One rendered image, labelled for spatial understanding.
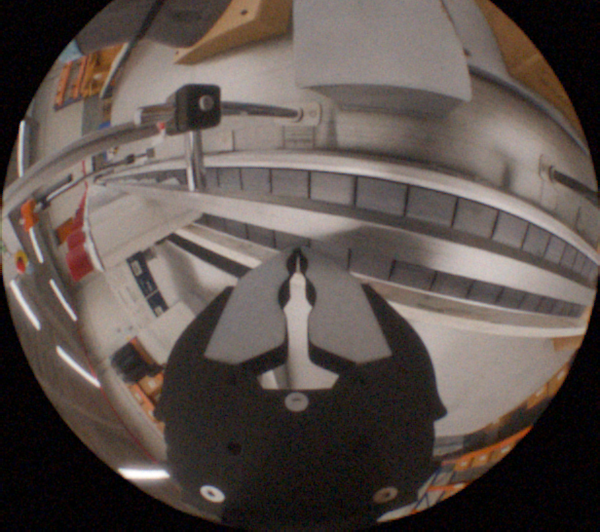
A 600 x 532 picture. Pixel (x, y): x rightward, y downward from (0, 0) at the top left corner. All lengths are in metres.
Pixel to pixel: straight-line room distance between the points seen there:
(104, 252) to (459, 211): 0.31
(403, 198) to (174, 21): 0.31
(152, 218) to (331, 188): 0.19
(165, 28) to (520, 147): 0.40
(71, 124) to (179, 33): 7.82
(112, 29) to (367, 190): 0.33
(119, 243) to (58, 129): 7.97
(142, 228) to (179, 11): 0.26
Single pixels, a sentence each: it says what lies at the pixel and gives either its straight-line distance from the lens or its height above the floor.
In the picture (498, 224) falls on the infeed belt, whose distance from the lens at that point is 0.17.
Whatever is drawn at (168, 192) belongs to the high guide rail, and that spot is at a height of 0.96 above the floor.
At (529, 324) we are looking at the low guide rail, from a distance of 0.22.
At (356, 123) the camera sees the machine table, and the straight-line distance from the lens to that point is 0.20.
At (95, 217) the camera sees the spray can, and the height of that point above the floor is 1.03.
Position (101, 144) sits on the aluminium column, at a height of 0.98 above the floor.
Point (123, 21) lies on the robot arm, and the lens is 0.29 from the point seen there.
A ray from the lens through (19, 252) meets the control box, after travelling 0.60.
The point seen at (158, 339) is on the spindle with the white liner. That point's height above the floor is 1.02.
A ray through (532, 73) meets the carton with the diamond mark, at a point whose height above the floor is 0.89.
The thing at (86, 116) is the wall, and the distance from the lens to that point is 8.06.
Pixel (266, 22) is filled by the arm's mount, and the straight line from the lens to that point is 0.25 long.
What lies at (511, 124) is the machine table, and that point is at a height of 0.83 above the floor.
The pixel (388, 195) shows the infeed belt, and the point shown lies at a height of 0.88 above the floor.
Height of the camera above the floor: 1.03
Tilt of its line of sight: 51 degrees down
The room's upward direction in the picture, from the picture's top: 129 degrees counter-clockwise
